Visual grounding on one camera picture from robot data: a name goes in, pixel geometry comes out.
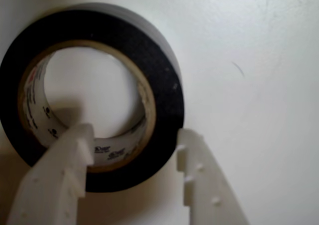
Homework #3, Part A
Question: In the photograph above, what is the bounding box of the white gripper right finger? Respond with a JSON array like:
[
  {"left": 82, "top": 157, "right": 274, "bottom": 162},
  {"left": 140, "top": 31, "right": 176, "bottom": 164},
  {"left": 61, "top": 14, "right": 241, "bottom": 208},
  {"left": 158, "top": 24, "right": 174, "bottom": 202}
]
[{"left": 176, "top": 128, "right": 250, "bottom": 225}]

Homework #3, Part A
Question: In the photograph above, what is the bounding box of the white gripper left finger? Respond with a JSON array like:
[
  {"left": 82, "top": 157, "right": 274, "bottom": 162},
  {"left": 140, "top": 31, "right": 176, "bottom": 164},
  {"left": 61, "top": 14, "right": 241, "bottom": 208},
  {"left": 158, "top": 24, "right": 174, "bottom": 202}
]
[{"left": 7, "top": 123, "right": 96, "bottom": 225}]

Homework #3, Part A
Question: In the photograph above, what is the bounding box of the black tape roll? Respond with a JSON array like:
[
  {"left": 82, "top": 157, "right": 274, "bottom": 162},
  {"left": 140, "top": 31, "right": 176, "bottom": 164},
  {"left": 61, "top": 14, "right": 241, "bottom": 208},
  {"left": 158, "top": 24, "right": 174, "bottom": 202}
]
[{"left": 0, "top": 2, "right": 185, "bottom": 194}]

